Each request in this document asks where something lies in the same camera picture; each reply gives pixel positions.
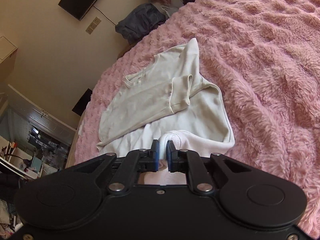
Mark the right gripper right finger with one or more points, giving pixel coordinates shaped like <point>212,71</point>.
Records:
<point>188,162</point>

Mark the white Nevada sweatshirt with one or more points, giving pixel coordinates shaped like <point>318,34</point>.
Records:
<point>169,100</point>

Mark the white door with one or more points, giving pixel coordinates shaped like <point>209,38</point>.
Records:
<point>39,117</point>

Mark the black box by wall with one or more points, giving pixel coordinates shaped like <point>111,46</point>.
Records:
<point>81,104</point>

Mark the wall socket panel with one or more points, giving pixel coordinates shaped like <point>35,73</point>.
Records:
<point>93,25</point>

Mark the cluttered desk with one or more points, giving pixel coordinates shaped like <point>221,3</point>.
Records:
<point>45,155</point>

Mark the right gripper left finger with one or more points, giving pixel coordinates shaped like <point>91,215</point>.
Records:
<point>136,162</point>

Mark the white cloth on bed edge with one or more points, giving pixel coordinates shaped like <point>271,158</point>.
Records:
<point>80,125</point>

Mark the pink fluffy blanket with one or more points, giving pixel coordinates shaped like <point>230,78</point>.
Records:
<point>264,56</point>

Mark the dark blue bag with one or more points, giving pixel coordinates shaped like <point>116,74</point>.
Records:
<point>140,22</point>

